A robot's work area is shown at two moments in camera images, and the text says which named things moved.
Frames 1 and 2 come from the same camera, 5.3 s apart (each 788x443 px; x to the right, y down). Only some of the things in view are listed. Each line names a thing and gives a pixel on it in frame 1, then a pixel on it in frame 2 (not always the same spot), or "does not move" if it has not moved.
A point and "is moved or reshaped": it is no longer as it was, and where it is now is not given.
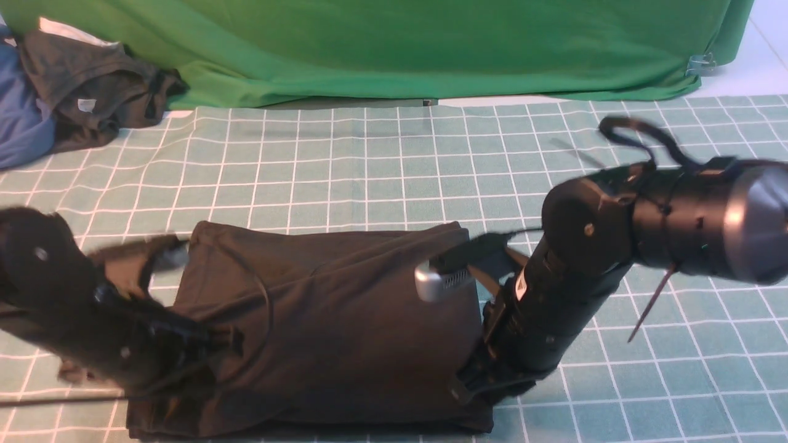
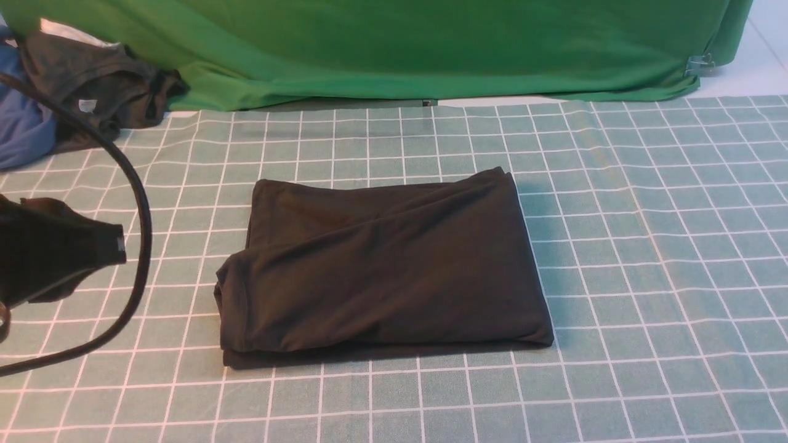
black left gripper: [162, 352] → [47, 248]
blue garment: [28, 128] does not move
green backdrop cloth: [236, 53] does not move
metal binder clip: [704, 63] does not move
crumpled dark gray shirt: [93, 90] does not move
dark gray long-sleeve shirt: [337, 341] is moved or reshaped
